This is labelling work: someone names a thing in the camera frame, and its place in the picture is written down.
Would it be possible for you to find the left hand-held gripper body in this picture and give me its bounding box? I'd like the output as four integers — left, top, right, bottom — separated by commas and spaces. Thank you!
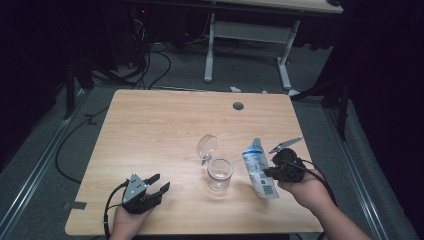
121, 172, 158, 215

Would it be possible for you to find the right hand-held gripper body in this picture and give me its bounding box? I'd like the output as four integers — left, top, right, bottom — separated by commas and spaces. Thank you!
269, 135, 307, 184

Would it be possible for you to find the white and blue pouch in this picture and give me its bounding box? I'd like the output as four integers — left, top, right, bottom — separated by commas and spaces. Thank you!
242, 137, 280, 200

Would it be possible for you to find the clear glass jar with lid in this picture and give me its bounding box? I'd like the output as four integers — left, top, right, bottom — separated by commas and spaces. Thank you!
196, 134, 234, 192

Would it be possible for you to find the person's right hand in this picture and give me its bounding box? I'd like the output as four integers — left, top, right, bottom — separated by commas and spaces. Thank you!
278, 169, 329, 209

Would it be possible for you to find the person's left hand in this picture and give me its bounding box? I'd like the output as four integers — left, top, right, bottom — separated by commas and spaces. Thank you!
111, 205, 153, 233

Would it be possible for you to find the grey tape piece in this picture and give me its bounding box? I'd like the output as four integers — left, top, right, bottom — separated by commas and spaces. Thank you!
63, 200, 88, 211

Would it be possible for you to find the black metal stand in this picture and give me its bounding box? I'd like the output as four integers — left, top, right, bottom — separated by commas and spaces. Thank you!
292, 74, 352, 141
62, 56, 98, 120

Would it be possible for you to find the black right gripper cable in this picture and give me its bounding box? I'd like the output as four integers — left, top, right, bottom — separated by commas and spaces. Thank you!
276, 158, 338, 208

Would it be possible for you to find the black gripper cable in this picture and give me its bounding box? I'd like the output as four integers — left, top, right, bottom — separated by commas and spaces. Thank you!
276, 158, 338, 208
103, 179, 130, 240

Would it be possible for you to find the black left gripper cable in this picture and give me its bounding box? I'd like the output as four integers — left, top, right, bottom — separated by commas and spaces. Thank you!
103, 179, 130, 240

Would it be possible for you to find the metal floor rail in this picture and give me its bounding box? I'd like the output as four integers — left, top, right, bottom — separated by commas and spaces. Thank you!
324, 108, 390, 240
0, 89, 92, 234

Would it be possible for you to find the long black floor cable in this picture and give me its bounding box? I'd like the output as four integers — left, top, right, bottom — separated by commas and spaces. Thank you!
54, 105, 111, 184

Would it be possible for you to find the looped black floor cable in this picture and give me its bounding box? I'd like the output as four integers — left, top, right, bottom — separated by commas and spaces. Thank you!
147, 49, 173, 90

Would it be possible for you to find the bundle of black cables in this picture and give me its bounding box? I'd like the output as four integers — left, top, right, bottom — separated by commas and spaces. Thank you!
128, 16, 152, 89

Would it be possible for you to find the beige desk with white frame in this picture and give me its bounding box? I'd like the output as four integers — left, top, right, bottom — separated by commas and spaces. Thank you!
203, 0, 344, 92

